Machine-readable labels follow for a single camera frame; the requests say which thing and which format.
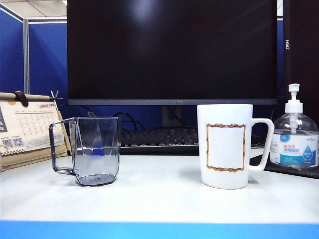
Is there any blue table edge strip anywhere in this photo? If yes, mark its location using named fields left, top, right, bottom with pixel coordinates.
left=0, top=220, right=319, bottom=239

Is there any brown leather strap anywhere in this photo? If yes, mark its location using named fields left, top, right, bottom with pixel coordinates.
left=14, top=90, right=29, bottom=108

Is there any beige desk calendar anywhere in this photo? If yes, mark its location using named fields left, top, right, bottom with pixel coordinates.
left=0, top=98, right=69, bottom=172

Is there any small metal clip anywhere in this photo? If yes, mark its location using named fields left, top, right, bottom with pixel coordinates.
left=49, top=90, right=64, bottom=102

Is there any black computer keyboard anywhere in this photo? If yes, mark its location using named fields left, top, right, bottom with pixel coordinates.
left=120, top=127, right=269, bottom=148

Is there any large black computer monitor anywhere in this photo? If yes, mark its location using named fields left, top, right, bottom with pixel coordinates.
left=66, top=0, right=279, bottom=106

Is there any wooden calendar rod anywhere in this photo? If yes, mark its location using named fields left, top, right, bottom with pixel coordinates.
left=0, top=91, right=55, bottom=102

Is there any black looped cable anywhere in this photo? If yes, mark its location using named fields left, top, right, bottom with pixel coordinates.
left=109, top=111, right=146, bottom=132

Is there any grey monitor stand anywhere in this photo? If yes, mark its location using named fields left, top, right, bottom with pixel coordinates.
left=162, top=105, right=184, bottom=128

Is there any black monitor HSO logo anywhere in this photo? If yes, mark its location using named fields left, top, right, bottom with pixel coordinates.
left=283, top=0, right=319, bottom=122

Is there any clear hand sanitizer pump bottle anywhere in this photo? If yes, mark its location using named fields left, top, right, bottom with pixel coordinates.
left=270, top=83, right=319, bottom=170

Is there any white ceramic cup gold frame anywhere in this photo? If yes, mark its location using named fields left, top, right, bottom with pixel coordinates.
left=196, top=104, right=275, bottom=190

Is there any transparent faceted plastic cup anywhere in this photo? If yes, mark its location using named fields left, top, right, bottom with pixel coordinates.
left=48, top=116, right=123, bottom=187

